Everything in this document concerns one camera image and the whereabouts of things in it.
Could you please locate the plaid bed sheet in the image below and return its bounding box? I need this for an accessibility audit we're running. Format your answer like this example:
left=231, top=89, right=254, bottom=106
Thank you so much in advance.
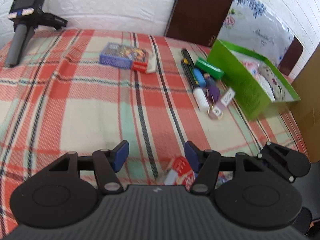
left=1, top=29, right=306, bottom=237

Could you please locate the black marker white cap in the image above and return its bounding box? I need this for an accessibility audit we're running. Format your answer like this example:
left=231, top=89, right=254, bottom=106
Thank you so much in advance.
left=181, top=48, right=209, bottom=112

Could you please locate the dark brown headboard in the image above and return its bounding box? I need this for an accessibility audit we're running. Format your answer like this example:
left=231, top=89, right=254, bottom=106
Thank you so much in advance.
left=165, top=0, right=303, bottom=75

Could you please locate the green cardboard box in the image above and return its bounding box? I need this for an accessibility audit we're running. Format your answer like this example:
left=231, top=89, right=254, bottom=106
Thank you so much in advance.
left=207, top=39, right=300, bottom=120

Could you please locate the black marker blue cap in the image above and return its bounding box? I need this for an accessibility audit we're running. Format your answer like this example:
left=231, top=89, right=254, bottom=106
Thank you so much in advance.
left=181, top=58, right=206, bottom=89

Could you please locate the red white small box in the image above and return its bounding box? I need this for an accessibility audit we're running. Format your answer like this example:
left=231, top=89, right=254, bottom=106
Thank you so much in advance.
left=131, top=53, right=156, bottom=74

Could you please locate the blue playing card box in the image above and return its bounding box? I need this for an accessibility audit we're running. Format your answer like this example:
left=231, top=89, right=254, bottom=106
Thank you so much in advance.
left=99, top=42, right=148, bottom=69

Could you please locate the floral fabric pouch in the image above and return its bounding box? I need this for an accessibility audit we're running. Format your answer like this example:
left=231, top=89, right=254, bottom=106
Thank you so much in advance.
left=240, top=60, right=286, bottom=102

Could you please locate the black camera on grey handle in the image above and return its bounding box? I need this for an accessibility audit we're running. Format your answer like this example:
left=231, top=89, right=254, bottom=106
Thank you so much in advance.
left=5, top=0, right=68, bottom=67

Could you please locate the green eraser box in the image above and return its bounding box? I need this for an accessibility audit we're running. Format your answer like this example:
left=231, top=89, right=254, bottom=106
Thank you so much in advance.
left=195, top=57, right=225, bottom=80

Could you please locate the red blue eraser box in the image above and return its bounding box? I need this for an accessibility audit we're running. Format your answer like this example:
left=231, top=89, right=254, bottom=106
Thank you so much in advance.
left=163, top=156, right=195, bottom=190

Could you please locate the purple keychain with tags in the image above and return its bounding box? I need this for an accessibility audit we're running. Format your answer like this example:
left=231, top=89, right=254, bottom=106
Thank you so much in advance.
left=204, top=73, right=235, bottom=120

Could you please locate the brown cardboard box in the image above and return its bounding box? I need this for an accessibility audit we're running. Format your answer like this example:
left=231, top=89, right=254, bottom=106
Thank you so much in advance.
left=291, top=48, right=320, bottom=163

